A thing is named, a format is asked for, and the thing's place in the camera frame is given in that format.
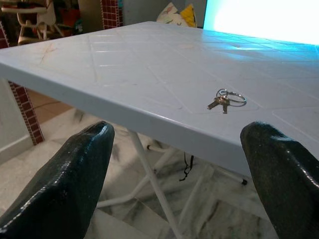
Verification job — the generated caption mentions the white plastic folding table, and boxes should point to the white plastic folding table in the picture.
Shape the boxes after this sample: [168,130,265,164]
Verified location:
[0,21,319,239]

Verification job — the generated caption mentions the white printed cushion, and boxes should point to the white printed cushion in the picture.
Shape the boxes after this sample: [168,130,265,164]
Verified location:
[156,2,185,27]

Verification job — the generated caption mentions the yellow cushion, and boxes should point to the yellow cushion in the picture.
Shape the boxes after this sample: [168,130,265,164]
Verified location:
[179,3,198,28]

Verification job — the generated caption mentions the brass keys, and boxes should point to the brass keys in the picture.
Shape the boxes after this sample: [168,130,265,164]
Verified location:
[206,88,248,115]

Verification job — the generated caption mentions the black dangling cord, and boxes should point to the black dangling cord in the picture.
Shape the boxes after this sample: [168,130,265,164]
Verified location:
[179,151,195,182]

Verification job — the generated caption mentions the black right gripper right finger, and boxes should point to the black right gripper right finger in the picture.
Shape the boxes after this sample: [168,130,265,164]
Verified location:
[240,121,319,239]

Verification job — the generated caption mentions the beige baby high chair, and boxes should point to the beige baby high chair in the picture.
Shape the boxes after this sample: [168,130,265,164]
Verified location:
[0,0,63,46]

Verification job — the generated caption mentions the red tiled pillar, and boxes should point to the red tiled pillar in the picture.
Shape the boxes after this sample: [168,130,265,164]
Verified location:
[0,24,45,146]
[99,0,124,30]

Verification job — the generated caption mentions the bright window pane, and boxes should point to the bright window pane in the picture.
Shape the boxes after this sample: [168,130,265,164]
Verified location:
[202,0,319,47]

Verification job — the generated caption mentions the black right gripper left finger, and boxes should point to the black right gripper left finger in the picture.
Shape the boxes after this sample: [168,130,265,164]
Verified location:
[0,121,115,239]

